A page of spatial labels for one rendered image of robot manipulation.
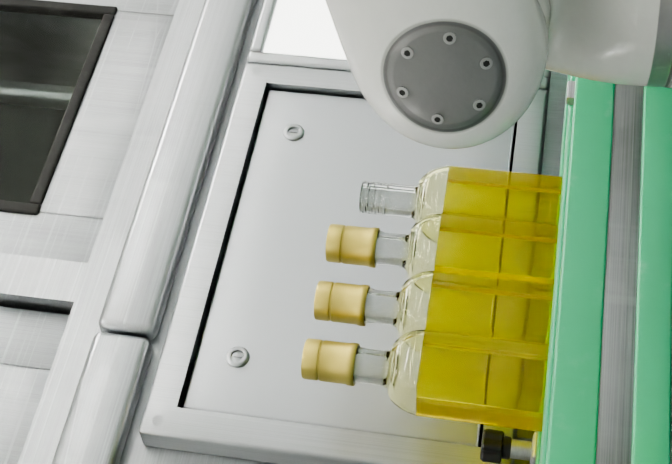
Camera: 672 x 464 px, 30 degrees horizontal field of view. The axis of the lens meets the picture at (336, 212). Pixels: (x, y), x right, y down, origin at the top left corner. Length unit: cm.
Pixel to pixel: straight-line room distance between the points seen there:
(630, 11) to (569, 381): 32
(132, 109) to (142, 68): 6
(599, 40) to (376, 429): 57
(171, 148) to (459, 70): 81
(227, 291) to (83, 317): 15
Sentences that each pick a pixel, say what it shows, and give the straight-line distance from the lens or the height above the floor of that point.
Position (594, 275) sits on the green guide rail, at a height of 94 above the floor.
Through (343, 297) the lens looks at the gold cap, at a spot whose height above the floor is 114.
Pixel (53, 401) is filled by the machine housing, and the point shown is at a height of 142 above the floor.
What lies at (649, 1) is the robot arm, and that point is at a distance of 65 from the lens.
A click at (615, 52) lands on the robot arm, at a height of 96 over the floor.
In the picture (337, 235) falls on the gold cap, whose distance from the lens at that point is 109.
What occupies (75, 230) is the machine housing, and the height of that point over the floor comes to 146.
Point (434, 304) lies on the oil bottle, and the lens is 104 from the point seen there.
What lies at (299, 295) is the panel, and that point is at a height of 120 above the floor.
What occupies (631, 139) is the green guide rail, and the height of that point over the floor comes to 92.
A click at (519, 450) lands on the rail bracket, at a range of 106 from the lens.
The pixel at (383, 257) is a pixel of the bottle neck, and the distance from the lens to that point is 109.
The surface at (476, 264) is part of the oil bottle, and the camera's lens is 106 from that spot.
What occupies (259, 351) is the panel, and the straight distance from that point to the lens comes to 120.
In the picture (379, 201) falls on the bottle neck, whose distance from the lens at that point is 113.
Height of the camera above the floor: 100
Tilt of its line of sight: 8 degrees up
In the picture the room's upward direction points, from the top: 84 degrees counter-clockwise
